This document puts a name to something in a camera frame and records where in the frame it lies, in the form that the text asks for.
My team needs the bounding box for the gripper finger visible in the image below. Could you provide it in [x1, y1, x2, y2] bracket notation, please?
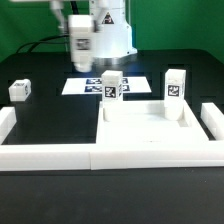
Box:
[93, 0, 109, 33]
[50, 0, 68, 34]

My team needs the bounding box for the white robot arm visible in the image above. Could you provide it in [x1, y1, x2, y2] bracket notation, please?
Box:
[11, 0, 137, 72]

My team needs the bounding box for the white tag sheet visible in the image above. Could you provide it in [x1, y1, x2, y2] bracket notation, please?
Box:
[62, 76, 151, 95]

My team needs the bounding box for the white U-shaped fence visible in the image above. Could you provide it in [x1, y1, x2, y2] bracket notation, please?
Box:
[0, 102, 224, 172]

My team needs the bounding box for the black cable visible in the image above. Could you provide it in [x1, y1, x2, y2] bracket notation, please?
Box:
[15, 33, 71, 54]

